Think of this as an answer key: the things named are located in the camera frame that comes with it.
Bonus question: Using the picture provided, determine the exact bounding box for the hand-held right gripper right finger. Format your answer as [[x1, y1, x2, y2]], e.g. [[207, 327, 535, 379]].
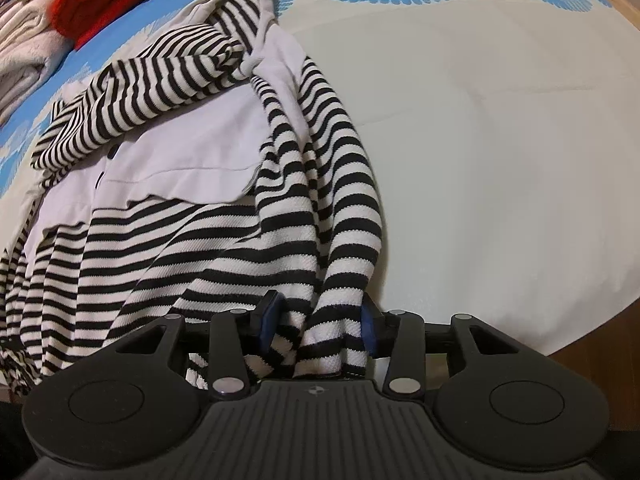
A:
[[359, 291, 523, 402]]

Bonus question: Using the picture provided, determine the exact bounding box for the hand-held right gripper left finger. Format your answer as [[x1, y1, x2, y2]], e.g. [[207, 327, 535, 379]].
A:
[[112, 289, 287, 402]]

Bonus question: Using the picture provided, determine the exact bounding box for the striped black and white sweater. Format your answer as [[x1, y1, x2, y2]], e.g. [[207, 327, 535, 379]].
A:
[[0, 0, 385, 400]]

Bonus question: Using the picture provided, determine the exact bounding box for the blue patterned bed sheet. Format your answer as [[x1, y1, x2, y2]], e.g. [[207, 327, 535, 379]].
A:
[[0, 0, 640, 391]]

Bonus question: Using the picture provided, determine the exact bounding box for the white folded fleece blanket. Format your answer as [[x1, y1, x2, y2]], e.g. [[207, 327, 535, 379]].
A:
[[0, 0, 77, 127]]

